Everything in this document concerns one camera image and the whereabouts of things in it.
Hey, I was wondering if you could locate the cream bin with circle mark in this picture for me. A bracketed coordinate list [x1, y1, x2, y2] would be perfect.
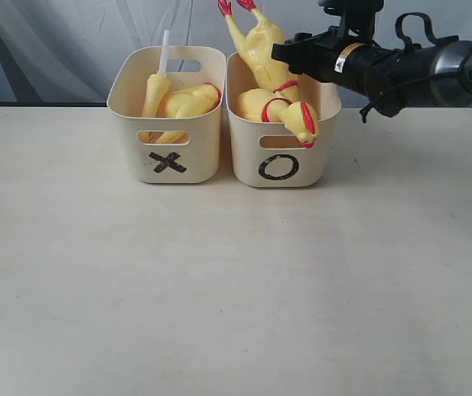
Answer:
[225, 53, 342, 188]

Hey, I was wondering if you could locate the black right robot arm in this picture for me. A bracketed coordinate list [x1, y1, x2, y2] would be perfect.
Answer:
[271, 1, 472, 118]

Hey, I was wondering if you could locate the whole yellow rubber chicken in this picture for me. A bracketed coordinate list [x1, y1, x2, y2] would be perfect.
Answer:
[217, 0, 301, 102]

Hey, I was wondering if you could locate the cream bin left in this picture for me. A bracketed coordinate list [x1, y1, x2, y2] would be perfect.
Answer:
[106, 45, 226, 184]

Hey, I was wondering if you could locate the white backdrop curtain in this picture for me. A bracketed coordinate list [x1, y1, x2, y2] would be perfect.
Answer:
[0, 1, 472, 105]

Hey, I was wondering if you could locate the yellow chicken head neck piece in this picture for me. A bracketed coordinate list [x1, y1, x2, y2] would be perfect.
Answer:
[141, 30, 171, 118]

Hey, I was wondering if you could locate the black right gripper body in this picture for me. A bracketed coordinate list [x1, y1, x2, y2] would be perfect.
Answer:
[271, 0, 385, 85]

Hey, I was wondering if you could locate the headless yellow chicken body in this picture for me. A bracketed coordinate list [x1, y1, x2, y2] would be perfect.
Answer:
[143, 83, 223, 145]

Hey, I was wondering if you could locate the yellow rubber chicken front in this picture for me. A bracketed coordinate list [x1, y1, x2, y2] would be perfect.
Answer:
[237, 88, 320, 149]

